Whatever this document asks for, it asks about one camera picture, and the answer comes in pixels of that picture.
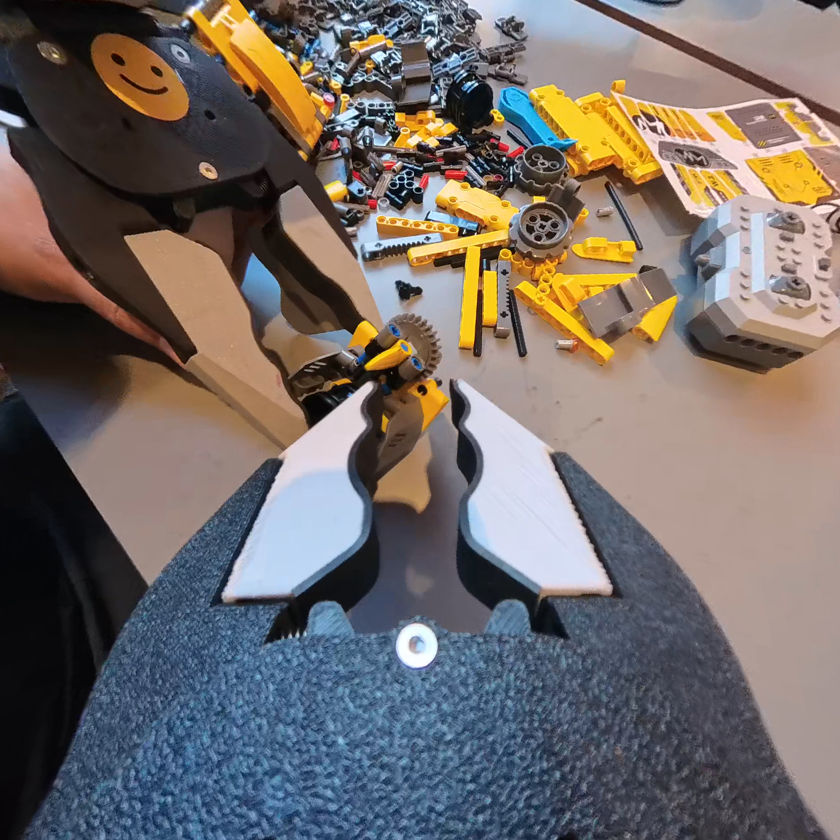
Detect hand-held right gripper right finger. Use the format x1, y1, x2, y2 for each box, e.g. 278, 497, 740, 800
449, 378, 616, 599

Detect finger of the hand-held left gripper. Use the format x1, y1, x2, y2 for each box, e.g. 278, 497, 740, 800
123, 226, 312, 452
249, 184, 388, 339

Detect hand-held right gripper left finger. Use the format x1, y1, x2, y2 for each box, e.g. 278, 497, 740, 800
222, 382, 382, 605

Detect yellow grey gear brick assembly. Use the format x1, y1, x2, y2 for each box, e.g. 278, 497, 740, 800
287, 312, 454, 483

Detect grey desk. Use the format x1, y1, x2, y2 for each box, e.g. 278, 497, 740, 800
594, 0, 840, 99
7, 0, 840, 840

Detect person's left hand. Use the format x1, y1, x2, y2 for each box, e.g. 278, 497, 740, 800
0, 157, 183, 367

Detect pile of yellow beams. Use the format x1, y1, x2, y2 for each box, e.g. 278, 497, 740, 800
325, 177, 680, 367

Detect yellow rounded panel brick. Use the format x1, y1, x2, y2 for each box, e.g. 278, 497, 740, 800
435, 178, 519, 231

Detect yellow toy vehicle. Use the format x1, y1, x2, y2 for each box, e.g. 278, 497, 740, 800
185, 0, 327, 161

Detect black toy tyre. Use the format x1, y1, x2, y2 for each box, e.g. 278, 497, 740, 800
445, 73, 496, 131

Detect grey toothed wheel hub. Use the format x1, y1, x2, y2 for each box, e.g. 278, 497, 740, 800
508, 200, 578, 260
514, 143, 571, 196

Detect grey curved panel brick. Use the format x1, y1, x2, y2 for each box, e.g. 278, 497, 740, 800
577, 266, 677, 342

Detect blue panel brick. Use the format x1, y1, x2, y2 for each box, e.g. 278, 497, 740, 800
497, 87, 578, 153

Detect person's dark clothing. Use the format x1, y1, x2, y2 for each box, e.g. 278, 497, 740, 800
0, 289, 148, 840

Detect large yellow beam assembly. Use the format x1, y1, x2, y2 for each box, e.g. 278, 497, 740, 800
528, 82, 664, 183

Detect long black axle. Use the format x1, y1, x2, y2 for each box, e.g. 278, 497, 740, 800
604, 180, 644, 252

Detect grey battery hub brick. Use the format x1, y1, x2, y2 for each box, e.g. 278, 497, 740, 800
686, 195, 840, 375

